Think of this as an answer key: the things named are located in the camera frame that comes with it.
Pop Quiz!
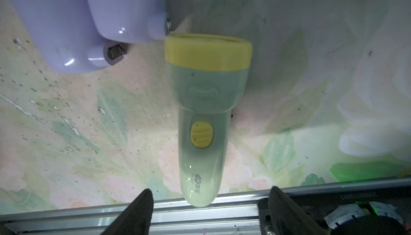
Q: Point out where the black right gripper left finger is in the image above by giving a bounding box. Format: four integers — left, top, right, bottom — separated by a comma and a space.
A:
101, 189, 154, 235

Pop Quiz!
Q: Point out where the lilac flashlight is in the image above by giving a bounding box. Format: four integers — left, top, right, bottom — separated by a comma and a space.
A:
87, 0, 170, 43
10, 0, 125, 74

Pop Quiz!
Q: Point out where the aluminium front rail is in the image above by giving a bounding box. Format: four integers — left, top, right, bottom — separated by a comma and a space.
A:
1, 177, 411, 235

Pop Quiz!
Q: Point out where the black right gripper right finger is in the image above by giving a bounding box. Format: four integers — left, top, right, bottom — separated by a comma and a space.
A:
268, 186, 326, 235

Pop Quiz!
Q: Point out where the pale green flashlight yellow head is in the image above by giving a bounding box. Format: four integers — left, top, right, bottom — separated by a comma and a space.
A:
165, 33, 253, 208

